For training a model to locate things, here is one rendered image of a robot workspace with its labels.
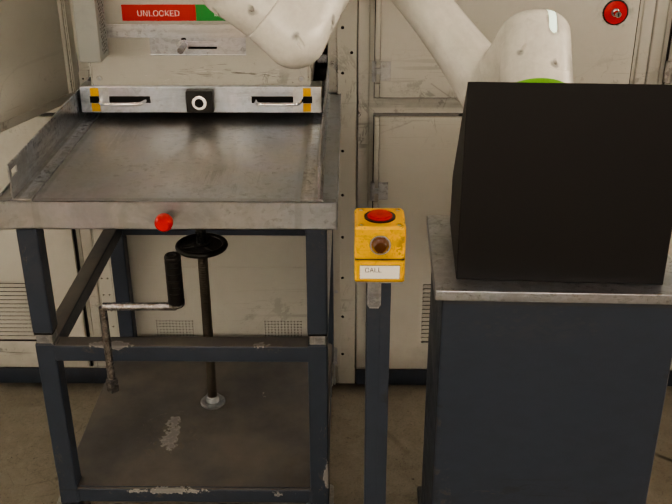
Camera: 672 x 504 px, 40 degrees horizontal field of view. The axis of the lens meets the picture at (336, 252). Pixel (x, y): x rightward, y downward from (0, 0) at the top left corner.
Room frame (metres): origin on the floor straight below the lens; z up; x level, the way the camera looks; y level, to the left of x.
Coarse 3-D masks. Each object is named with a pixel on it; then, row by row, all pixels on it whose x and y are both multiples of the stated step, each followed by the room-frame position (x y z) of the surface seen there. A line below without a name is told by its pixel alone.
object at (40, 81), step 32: (0, 0) 2.07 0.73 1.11; (32, 0) 2.17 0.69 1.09; (64, 0) 2.23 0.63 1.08; (0, 32) 2.06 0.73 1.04; (32, 32) 2.15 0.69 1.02; (0, 64) 2.04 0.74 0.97; (32, 64) 2.14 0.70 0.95; (64, 64) 2.24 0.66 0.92; (0, 96) 2.03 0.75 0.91; (32, 96) 2.12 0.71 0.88; (64, 96) 2.19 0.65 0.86; (0, 128) 1.97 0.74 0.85
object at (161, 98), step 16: (80, 96) 2.03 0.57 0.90; (96, 96) 2.03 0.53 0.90; (112, 96) 2.03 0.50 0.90; (128, 96) 2.03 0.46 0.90; (144, 96) 2.03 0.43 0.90; (160, 96) 2.03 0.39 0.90; (176, 96) 2.03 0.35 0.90; (224, 96) 2.03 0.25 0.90; (240, 96) 2.03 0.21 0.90; (256, 96) 2.03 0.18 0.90; (272, 96) 2.03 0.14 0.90; (288, 96) 2.03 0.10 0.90; (304, 96) 2.03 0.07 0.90; (320, 96) 2.02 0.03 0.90; (176, 112) 2.03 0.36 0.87; (224, 112) 2.03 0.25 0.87; (240, 112) 2.03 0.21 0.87; (256, 112) 2.03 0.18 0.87; (272, 112) 2.03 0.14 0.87; (288, 112) 2.03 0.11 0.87; (304, 112) 2.03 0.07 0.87; (320, 112) 2.03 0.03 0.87
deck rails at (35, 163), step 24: (72, 96) 1.99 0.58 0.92; (48, 120) 1.82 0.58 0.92; (72, 120) 1.97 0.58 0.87; (312, 120) 2.02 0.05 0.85; (48, 144) 1.79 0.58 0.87; (72, 144) 1.86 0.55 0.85; (312, 144) 1.85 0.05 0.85; (24, 168) 1.64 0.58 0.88; (48, 168) 1.72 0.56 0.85; (312, 168) 1.71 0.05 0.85; (24, 192) 1.59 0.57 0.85; (312, 192) 1.59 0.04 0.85
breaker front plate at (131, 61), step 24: (120, 0) 2.04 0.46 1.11; (144, 0) 2.04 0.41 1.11; (168, 0) 2.04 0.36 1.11; (192, 0) 2.04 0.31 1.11; (120, 48) 2.04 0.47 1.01; (144, 48) 2.04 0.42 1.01; (168, 48) 2.04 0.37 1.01; (240, 48) 2.04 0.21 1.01; (96, 72) 2.04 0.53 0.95; (120, 72) 2.04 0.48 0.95; (144, 72) 2.04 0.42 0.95; (168, 72) 2.04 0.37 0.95; (192, 72) 2.04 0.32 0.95; (216, 72) 2.04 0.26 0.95; (240, 72) 2.04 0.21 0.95; (264, 72) 2.04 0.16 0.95; (288, 72) 2.04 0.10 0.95
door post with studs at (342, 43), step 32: (352, 0) 2.23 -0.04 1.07; (352, 32) 2.23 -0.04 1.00; (352, 64) 2.23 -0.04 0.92; (352, 96) 2.23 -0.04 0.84; (352, 128) 2.23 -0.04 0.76; (352, 160) 2.23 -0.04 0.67; (352, 192) 2.23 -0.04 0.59; (352, 224) 2.23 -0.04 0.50; (352, 256) 2.23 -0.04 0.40; (352, 288) 2.23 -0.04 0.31; (352, 320) 2.23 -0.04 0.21; (352, 352) 2.23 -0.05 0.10
